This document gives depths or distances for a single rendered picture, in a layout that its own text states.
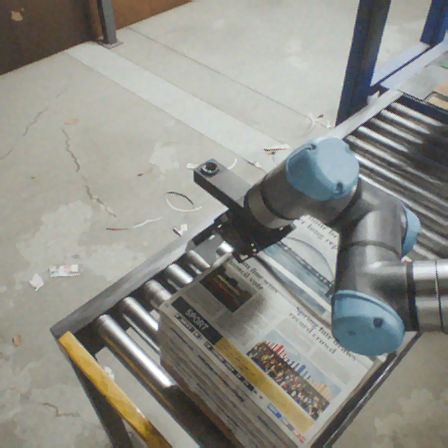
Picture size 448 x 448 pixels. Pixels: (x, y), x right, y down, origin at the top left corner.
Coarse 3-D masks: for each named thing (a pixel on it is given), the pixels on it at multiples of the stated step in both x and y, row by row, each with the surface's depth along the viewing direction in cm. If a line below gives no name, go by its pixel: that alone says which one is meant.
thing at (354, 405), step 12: (408, 336) 96; (408, 348) 103; (396, 360) 95; (384, 372) 91; (372, 384) 89; (360, 396) 88; (372, 396) 99; (348, 408) 86; (360, 408) 93; (336, 420) 85; (348, 420) 87; (324, 432) 83; (336, 432) 84; (312, 444) 82; (324, 444) 82
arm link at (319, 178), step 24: (312, 144) 54; (336, 144) 54; (288, 168) 56; (312, 168) 52; (336, 168) 53; (264, 192) 61; (288, 192) 57; (312, 192) 54; (336, 192) 53; (288, 216) 61; (312, 216) 59; (336, 216) 57
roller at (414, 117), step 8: (392, 104) 156; (392, 112) 156; (400, 112) 154; (408, 112) 153; (416, 112) 152; (416, 120) 151; (424, 120) 150; (432, 120) 149; (432, 128) 149; (440, 128) 147
